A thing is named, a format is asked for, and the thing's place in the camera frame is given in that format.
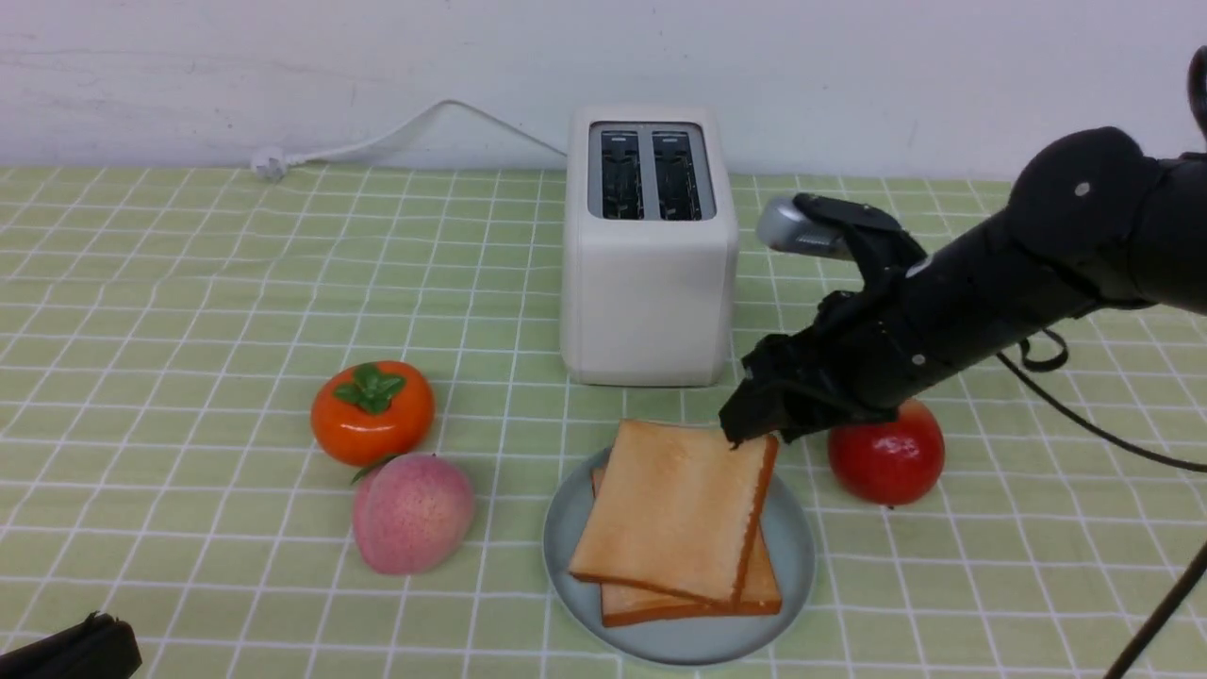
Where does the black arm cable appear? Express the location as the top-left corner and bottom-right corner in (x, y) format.
(995, 328), (1207, 472)

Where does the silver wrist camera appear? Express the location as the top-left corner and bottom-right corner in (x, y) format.
(756, 197), (853, 261)

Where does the orange persimmon with green leaf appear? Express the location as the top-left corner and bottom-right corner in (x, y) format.
(309, 359), (436, 468)

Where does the white toaster power cable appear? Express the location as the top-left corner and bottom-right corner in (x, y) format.
(251, 100), (568, 183)

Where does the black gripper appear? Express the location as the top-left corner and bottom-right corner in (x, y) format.
(719, 292), (944, 447)

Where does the pink peach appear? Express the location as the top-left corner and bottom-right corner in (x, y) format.
(351, 453), (476, 576)

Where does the red apple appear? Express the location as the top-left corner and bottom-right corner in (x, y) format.
(827, 399), (947, 507)

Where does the toast slice slot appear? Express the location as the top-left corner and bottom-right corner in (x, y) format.
(568, 470), (782, 628)
(568, 420), (779, 605)

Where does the light blue round plate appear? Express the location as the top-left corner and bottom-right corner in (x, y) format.
(540, 447), (820, 671)

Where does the white two-slot toaster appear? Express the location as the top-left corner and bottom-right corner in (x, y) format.
(560, 105), (740, 388)

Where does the black object bottom left corner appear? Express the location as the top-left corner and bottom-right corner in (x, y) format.
(1, 611), (142, 678)

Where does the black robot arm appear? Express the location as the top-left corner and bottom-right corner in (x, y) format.
(719, 127), (1206, 444)

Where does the green checkered tablecloth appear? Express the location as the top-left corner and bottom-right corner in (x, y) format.
(1, 166), (1205, 678)

